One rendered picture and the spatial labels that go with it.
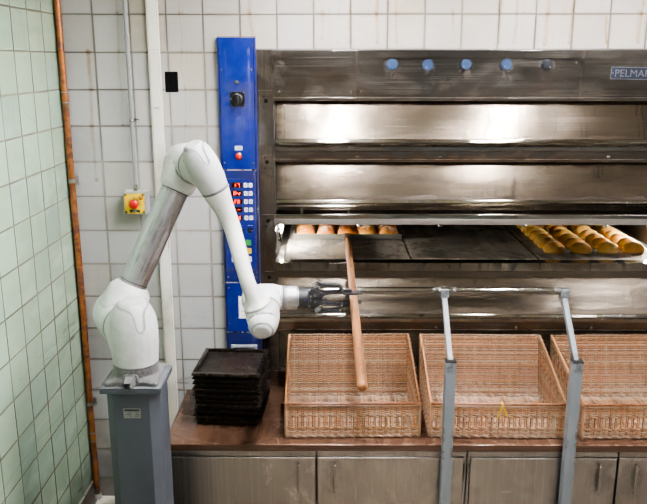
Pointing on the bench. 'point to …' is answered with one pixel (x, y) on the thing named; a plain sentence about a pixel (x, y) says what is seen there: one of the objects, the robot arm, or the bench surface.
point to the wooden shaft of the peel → (355, 322)
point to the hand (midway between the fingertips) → (352, 297)
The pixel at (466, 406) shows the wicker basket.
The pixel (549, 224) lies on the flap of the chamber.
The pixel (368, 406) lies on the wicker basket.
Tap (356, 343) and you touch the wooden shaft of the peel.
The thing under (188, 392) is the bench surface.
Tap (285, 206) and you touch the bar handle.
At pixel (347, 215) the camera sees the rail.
